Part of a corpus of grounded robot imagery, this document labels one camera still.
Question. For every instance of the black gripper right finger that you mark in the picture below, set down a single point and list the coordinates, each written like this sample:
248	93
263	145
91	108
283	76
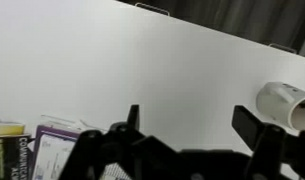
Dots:
247	125

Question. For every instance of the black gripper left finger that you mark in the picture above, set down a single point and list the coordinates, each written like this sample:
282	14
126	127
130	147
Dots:
133	116

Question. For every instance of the white printed ceramic mug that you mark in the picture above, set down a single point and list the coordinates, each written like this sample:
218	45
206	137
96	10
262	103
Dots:
278	103

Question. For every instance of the dark green black book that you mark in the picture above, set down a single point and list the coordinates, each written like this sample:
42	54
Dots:
7	156

